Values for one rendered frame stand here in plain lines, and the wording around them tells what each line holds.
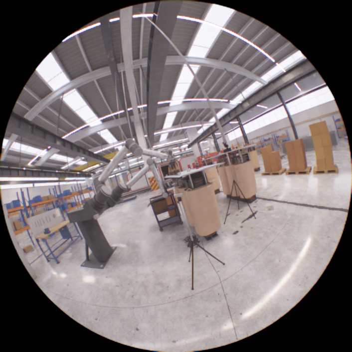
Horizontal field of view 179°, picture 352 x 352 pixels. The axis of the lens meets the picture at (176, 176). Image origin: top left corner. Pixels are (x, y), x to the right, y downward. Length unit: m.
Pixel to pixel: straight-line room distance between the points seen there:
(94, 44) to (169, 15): 6.42
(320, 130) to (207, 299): 5.21
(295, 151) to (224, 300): 5.10
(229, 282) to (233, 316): 0.49
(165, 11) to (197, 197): 4.01
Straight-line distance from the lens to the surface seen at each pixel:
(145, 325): 1.67
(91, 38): 9.10
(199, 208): 1.83
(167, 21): 3.49
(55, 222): 5.30
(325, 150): 5.09
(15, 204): 7.66
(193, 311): 1.54
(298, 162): 5.41
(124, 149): 1.76
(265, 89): 9.50
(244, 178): 3.09
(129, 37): 7.28
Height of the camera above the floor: 1.45
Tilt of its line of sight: 3 degrees down
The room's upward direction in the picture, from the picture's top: 17 degrees counter-clockwise
